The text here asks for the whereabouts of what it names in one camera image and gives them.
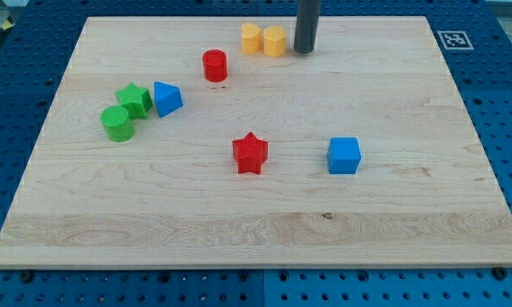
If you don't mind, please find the light wooden board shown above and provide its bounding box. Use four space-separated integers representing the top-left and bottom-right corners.
0 16 512 269

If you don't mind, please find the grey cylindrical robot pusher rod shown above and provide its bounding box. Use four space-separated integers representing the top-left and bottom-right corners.
294 0 322 54

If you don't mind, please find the white fiducial marker tag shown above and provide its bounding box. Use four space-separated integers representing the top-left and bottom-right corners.
437 31 474 50

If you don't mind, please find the yellow half-round block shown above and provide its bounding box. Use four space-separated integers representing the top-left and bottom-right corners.
241 22 261 55

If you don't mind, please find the yellow heart block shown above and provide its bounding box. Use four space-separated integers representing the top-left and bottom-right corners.
264 26 286 57

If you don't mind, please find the green cylinder block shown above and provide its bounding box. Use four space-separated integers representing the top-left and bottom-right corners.
100 106 135 142

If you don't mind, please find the red cylinder block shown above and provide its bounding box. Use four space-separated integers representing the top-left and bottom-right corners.
202 49 228 83

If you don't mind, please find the green star block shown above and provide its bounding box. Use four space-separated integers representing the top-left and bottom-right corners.
115 83 153 119

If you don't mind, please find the blue triangle block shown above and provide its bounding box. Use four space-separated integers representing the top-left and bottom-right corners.
154 82 183 118

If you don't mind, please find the red star block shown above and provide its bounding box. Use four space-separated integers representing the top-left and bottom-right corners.
232 132 269 175

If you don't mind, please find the blue cube block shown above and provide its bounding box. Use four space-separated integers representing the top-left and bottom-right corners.
327 137 362 174

